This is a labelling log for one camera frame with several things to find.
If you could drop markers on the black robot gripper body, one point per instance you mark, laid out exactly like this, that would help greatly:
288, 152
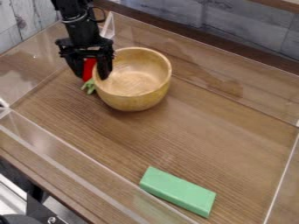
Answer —
99, 48

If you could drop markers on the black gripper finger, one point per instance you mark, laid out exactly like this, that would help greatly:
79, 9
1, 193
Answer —
76, 65
104, 65

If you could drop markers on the red plush strawberry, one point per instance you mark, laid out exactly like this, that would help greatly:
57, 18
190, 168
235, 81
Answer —
88, 86

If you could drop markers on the light wooden bowl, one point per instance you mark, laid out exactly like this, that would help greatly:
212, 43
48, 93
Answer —
139, 81

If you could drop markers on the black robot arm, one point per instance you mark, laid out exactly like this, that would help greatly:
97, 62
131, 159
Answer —
84, 44

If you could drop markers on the green rectangular block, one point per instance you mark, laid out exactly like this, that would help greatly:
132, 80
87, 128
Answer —
177, 191

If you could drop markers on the black metal stand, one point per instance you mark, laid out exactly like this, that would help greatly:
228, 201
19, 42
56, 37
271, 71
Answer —
25, 204

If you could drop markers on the clear acrylic corner bracket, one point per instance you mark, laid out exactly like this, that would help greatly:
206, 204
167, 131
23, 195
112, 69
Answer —
107, 27

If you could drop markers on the clear acrylic tray wall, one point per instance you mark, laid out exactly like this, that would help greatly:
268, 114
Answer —
88, 151

